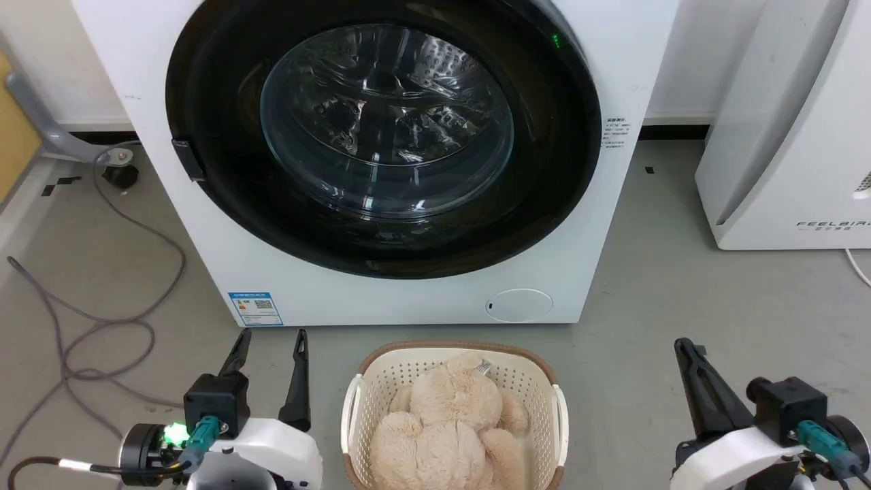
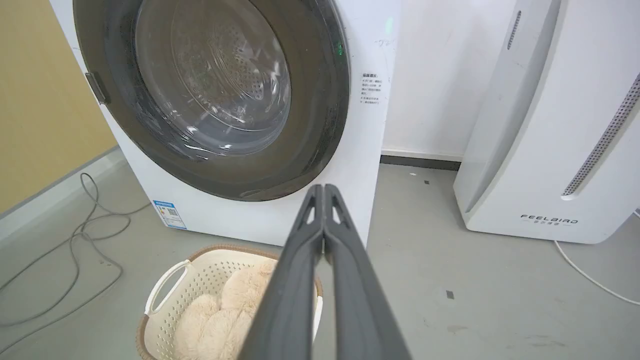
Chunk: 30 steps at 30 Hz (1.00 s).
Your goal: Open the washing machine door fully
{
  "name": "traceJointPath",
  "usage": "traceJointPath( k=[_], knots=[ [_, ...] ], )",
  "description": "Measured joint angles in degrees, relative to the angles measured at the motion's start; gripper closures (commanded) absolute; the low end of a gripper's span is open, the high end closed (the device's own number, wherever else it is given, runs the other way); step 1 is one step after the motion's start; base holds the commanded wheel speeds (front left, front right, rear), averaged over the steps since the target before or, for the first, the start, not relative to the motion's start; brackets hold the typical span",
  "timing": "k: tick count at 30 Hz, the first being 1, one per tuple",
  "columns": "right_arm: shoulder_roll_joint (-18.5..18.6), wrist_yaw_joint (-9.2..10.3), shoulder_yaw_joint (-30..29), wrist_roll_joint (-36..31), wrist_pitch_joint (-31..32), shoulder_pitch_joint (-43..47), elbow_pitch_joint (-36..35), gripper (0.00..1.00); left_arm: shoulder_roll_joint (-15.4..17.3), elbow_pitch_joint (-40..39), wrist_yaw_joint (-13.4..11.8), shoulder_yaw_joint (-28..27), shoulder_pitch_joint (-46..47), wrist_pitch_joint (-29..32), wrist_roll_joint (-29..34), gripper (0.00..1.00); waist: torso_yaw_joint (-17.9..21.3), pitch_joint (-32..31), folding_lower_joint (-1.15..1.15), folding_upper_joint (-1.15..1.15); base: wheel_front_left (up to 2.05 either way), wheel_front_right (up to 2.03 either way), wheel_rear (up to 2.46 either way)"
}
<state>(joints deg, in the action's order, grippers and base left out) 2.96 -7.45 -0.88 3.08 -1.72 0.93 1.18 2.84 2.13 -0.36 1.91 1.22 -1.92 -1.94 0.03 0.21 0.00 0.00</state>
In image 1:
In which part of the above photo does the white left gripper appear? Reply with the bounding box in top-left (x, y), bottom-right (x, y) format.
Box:
top-left (186, 329), bottom-right (325, 490)

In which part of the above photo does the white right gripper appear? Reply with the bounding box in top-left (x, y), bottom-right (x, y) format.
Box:
top-left (670, 337), bottom-right (805, 490)

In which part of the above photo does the white front-load washing machine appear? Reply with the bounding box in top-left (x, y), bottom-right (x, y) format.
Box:
top-left (71, 0), bottom-right (681, 328)

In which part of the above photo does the black round glass washer door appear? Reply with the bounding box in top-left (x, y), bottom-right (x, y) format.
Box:
top-left (165, 0), bottom-right (603, 280)

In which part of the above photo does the blue energy label sticker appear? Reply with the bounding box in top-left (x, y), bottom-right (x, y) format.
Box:
top-left (228, 292), bottom-right (284, 327)

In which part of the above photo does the white brown-rimmed laundry basket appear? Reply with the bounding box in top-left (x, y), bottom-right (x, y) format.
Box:
top-left (341, 342), bottom-right (569, 490)

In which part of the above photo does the beige plush teddy bear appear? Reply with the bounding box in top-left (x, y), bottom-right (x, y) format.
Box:
top-left (369, 352), bottom-right (531, 490)

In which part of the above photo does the round white filter cover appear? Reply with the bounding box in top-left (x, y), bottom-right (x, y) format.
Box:
top-left (487, 289), bottom-right (554, 323)

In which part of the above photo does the black caster wheel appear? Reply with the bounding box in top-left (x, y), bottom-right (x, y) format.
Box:
top-left (102, 150), bottom-right (140, 191)

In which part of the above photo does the white air purifier appliance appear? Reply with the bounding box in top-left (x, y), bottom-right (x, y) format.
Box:
top-left (695, 0), bottom-right (871, 251)

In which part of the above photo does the black floor tape strip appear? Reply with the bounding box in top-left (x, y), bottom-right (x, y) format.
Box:
top-left (41, 176), bottom-right (82, 197)

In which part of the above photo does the small printed warning label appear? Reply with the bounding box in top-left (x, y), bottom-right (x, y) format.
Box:
top-left (602, 116), bottom-right (631, 150)

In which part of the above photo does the grey metal furniture leg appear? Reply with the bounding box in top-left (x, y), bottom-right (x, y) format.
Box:
top-left (3, 68), bottom-right (140, 165)

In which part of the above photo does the yellow wooden panel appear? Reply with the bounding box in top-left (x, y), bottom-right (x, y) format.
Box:
top-left (0, 51), bottom-right (44, 205)

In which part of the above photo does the left arm cable teal plug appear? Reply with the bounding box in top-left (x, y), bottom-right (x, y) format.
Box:
top-left (5, 416), bottom-right (227, 490)

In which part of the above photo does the arm cable teal plug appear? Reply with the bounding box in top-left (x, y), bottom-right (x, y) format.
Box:
top-left (789, 419), bottom-right (871, 490)
top-left (5, 416), bottom-right (227, 490)

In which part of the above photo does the right arm cable teal plug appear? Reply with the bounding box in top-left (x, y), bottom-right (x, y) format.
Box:
top-left (789, 419), bottom-right (871, 490)

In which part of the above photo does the grey floor cable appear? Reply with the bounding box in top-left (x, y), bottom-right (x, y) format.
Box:
top-left (0, 142), bottom-right (187, 468)

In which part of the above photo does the thin white power cord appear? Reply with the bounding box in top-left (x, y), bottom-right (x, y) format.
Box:
top-left (844, 248), bottom-right (871, 289)

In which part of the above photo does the black door latch handle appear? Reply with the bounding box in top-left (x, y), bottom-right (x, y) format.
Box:
top-left (171, 139), bottom-right (207, 182)

